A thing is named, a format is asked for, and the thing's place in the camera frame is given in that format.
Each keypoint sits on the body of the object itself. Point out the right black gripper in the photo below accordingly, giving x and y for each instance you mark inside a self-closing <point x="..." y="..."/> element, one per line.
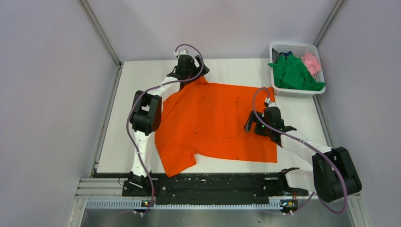
<point x="252" y="118"/>

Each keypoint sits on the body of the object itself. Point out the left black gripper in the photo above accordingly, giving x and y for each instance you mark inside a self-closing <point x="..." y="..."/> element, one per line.
<point x="200" y="71"/>

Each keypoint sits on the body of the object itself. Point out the orange t shirt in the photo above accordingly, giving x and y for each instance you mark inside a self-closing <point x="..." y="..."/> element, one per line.
<point x="208" y="119"/>

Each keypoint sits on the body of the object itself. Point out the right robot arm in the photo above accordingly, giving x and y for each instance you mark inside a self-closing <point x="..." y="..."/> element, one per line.
<point x="333" y="173"/>

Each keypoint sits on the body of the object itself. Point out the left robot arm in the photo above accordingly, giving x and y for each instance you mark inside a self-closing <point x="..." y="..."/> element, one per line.
<point x="145" y="115"/>

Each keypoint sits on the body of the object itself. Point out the green t shirt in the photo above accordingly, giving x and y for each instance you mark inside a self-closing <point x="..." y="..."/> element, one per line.
<point x="291" y="73"/>

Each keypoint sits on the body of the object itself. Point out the white plastic basket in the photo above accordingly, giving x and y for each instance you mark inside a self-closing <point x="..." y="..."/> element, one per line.
<point x="298" y="50"/>

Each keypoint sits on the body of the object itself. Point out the dark blue t shirt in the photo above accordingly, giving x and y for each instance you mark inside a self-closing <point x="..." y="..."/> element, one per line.
<point x="286" y="54"/>

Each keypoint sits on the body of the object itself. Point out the pink t shirt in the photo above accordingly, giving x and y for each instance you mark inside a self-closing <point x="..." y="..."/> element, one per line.
<point x="311" y="63"/>

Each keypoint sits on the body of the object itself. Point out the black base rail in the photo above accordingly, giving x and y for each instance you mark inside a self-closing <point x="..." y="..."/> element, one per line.
<point x="213" y="189"/>

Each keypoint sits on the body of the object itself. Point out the white cable duct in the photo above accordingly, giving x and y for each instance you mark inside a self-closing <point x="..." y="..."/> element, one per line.
<point x="139" y="203"/>

